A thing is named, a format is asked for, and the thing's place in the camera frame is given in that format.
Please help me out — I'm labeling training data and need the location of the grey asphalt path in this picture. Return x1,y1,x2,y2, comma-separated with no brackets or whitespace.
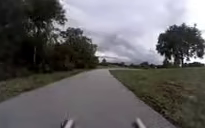
0,68,178,128

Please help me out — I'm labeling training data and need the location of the distant line of bushes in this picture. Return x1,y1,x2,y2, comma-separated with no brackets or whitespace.
98,58,205,70

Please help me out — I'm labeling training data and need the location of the robot's own part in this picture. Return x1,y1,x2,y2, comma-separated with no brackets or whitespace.
60,118,75,128
133,117,147,128

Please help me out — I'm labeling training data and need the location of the grass field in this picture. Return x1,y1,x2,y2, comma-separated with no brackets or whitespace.
108,66,205,128

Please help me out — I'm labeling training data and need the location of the row of dark trees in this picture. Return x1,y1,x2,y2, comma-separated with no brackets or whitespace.
0,0,100,83

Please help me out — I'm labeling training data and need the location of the large broad tree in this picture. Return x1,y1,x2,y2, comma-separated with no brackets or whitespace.
155,22,205,68

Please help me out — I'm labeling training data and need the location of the grass verge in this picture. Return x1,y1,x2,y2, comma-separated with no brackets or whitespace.
0,68,91,106

